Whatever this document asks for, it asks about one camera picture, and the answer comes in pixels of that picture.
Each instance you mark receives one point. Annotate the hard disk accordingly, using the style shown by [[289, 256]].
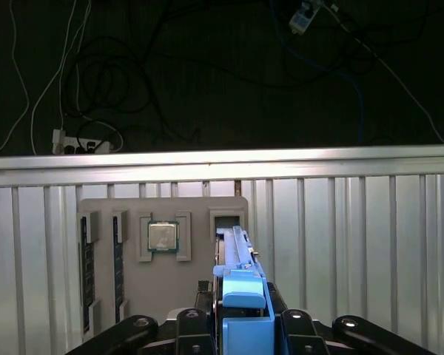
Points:
[[240, 292]]

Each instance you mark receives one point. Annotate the blue white adapter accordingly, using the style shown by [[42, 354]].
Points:
[[301, 18]]

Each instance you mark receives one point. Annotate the silver CPU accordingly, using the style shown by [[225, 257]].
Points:
[[163, 236]]

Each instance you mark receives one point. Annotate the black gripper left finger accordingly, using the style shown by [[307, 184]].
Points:
[[192, 333]]

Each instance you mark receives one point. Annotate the grey parts rack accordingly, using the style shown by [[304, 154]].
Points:
[[163, 288]]

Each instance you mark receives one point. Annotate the white power strip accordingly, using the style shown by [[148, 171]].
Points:
[[68, 142]]

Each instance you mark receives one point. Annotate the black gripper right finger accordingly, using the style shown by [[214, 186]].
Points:
[[299, 333]]

